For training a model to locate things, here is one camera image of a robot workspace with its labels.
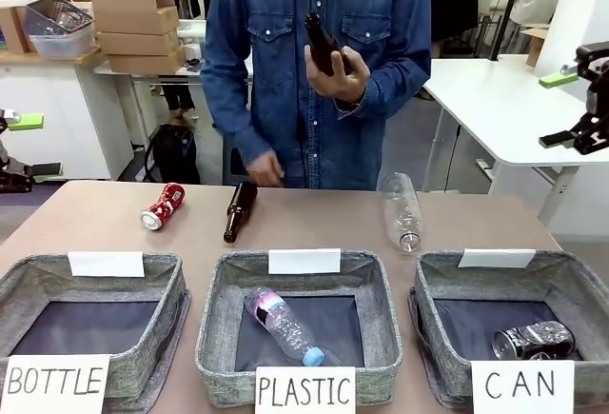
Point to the white PLASTIC paper sign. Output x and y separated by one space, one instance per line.
304 390

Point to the person's left forearm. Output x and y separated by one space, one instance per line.
395 85

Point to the person's right forearm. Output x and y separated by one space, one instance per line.
233 128

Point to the brown glass beer bottle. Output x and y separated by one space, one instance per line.
323 47
239 209

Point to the bystander's dark trouser legs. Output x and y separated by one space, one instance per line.
180 97

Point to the person's blue denim shirt torso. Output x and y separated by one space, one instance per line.
285 114

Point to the white CAN paper sign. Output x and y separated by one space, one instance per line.
521 385

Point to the open cardboard box with flap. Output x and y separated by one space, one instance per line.
537 45

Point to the plastic bottle with blue cap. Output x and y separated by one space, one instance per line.
283 323

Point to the black backpack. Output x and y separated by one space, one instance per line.
171 154

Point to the person's right hand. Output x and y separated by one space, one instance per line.
265 170

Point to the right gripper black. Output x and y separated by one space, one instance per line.
599 100

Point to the large white table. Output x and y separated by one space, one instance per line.
499 114

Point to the blank white card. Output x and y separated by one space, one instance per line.
304 262
496 258
105 264

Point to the grey fabric basket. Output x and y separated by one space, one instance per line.
157 319
209 319
587 309

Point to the flat cardboard box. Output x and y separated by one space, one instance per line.
138 42
145 59

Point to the white cabinet with wooden top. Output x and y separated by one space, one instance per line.
62 114

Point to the crushed silver can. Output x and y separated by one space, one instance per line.
535 340

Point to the white BOTTLE paper sign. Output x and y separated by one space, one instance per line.
54 383

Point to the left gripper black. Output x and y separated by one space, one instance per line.
3 150

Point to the clear plastic tub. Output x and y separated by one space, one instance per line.
62 45

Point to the metal mesh basket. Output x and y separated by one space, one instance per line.
57 16

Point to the small brown cardboard box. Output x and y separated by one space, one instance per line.
12 28

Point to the red soda can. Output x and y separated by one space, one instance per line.
164 205

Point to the clear empty plastic bottle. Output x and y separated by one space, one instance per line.
403 216

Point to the person's left hand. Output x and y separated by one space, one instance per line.
349 85

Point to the black tripod pole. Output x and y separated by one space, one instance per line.
508 5

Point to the white power strip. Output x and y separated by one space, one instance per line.
483 164

